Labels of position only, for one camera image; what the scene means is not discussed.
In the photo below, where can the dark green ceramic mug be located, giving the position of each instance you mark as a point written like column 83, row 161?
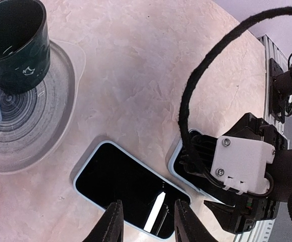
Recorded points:
column 24, row 45

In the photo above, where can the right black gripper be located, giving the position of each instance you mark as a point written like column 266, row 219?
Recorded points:
column 246, row 166

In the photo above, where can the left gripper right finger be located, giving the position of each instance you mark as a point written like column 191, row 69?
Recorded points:
column 187, row 226

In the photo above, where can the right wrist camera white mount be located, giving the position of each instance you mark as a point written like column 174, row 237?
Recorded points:
column 240, row 164

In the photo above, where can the light blue phone case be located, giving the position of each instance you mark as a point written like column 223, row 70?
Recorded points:
column 213, row 192
column 85, row 166

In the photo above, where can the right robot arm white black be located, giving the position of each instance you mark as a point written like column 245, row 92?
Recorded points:
column 246, row 212

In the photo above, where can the purple edged black phone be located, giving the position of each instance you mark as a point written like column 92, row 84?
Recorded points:
column 125, row 181

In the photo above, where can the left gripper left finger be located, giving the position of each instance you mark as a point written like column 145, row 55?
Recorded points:
column 110, row 227

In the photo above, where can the grey ceramic plate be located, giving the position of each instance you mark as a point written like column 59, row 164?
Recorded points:
column 35, row 123

